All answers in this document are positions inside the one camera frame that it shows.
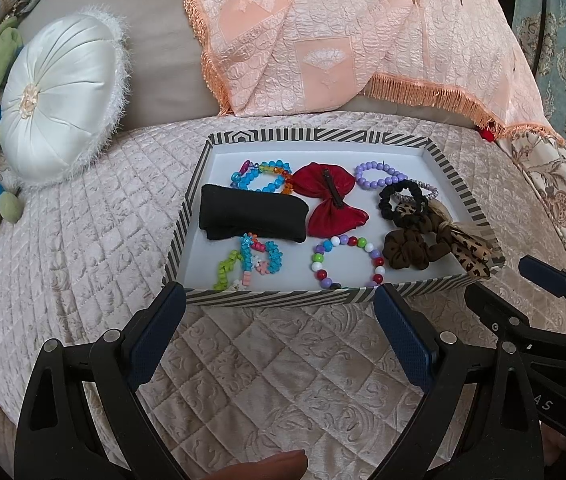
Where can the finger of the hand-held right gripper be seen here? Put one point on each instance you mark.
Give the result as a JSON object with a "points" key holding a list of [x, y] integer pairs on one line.
{"points": [[545, 275], [493, 305]]}

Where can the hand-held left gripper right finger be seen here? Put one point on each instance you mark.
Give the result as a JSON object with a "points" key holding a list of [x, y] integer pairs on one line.
{"points": [[405, 335]]}

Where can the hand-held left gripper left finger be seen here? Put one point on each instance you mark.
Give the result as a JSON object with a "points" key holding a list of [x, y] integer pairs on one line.
{"points": [[155, 330]]}

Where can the leopard print bow scrunchie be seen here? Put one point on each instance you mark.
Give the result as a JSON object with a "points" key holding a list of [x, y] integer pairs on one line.
{"points": [[468, 255]]}

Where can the brown scrunchie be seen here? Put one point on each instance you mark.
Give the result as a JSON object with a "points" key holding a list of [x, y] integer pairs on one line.
{"points": [[403, 250]]}

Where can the striped shallow box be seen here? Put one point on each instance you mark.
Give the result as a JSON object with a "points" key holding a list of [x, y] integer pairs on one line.
{"points": [[293, 270]]}

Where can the black scrunchie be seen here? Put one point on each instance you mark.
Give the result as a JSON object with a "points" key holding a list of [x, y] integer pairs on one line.
{"points": [[388, 200]]}

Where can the black cloth headband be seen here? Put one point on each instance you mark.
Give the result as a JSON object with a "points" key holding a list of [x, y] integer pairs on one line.
{"points": [[248, 215]]}

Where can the red bow hair clip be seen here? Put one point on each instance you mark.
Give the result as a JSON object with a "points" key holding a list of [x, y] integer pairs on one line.
{"points": [[313, 180]]}

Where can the person's right hand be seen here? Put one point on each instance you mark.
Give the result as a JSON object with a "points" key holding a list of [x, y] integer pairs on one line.
{"points": [[558, 447]]}

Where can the person's left hand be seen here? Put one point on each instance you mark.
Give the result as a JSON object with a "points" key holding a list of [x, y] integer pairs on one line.
{"points": [[268, 466]]}

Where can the beige quilted bedspread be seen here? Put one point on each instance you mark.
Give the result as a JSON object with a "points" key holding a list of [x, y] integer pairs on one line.
{"points": [[88, 240]]}

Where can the white round satin cushion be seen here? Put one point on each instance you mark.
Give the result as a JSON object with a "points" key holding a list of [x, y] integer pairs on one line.
{"points": [[58, 105]]}

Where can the beige upholstered backrest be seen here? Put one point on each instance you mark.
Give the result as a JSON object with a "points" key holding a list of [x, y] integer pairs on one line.
{"points": [[163, 50]]}

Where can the peach fringed blanket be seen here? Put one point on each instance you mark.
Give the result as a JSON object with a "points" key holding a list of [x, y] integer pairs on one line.
{"points": [[338, 35]]}

